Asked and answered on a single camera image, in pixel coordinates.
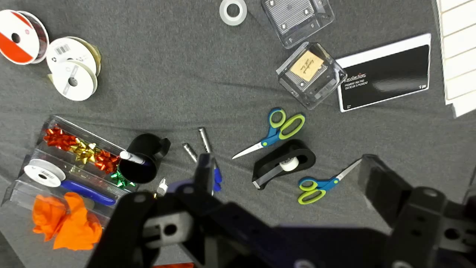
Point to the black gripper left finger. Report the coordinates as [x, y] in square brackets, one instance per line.
[141, 225]

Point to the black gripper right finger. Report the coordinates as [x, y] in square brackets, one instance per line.
[427, 229]

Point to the blue marker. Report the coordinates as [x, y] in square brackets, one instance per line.
[207, 146]

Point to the silver capped marker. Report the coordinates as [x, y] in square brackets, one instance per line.
[190, 152]

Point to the clear box with sticky notes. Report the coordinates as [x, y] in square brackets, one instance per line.
[309, 74]

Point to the empty clear plastic box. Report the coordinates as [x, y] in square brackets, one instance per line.
[297, 19]

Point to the orange cloth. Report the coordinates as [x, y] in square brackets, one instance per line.
[65, 220]

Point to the green gift bow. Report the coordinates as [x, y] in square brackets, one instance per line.
[120, 180]

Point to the gold gift bow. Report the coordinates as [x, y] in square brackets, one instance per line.
[83, 152]

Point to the black pen cup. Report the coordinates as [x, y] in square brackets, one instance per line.
[143, 158]

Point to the white ribbon spool in tray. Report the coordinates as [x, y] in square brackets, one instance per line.
[44, 173]

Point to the blue green scissors lower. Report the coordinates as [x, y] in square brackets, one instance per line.
[314, 189]

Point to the blue green scissors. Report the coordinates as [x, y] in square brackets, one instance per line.
[314, 189]
[279, 126]

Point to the red gift bow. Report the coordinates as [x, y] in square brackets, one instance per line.
[56, 137]

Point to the black tape dispenser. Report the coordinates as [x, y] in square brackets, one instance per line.
[288, 158]

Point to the black and white booklet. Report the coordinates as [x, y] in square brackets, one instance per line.
[385, 73]

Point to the white ribbon spool lower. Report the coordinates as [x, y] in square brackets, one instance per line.
[73, 80]

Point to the blue green scissors upper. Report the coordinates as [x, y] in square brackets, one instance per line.
[279, 126]

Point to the grey table cloth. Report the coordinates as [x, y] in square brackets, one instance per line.
[171, 67]

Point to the white ribbon spool upper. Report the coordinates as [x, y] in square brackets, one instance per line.
[73, 47]

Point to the white label sheets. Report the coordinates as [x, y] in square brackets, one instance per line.
[456, 27]

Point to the red and white ribbon spool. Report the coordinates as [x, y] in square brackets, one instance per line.
[22, 37]

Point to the white tape roll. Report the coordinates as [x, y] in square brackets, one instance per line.
[232, 12]

